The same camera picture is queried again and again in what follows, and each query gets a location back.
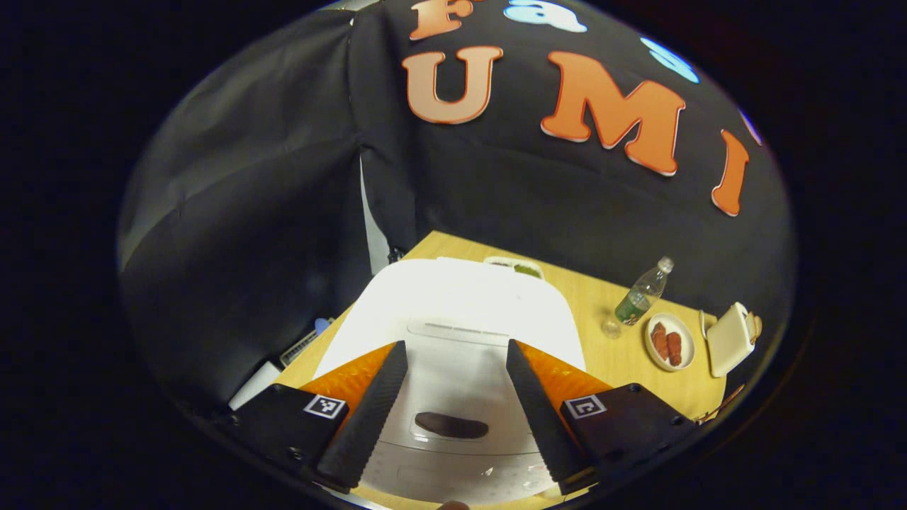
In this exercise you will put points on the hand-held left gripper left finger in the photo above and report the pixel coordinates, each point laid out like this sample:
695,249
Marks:
368,425

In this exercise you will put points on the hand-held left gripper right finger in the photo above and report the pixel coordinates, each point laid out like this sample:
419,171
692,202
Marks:
542,425

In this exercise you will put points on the white rice cooker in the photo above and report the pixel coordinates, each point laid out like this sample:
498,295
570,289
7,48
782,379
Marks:
453,319

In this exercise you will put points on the brown wooden spoon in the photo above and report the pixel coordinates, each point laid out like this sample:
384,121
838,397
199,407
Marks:
726,404

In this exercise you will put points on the white slatted basket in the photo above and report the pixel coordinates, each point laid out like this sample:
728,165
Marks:
301,347

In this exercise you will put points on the blue round lid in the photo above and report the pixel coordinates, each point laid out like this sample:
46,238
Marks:
322,326

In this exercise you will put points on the small glass cup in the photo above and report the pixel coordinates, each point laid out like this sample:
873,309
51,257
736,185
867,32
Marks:
611,329

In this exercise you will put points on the white box appliance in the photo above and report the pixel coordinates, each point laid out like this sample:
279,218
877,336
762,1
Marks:
255,386

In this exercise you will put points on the red meat piece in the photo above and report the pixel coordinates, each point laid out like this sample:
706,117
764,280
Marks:
660,340
674,348

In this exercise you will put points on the clear water bottle green label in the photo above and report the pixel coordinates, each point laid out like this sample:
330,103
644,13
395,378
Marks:
641,297

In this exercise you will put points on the white round plate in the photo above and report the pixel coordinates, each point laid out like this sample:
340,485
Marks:
689,340

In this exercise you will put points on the black tripod stand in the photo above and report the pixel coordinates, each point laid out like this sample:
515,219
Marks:
395,255

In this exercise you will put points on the white toaster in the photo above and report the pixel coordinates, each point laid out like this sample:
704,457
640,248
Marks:
728,341

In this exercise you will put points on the toasted bread slice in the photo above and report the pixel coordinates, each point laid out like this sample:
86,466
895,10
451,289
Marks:
755,327

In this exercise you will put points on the black backdrop cloth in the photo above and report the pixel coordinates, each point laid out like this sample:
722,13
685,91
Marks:
248,212

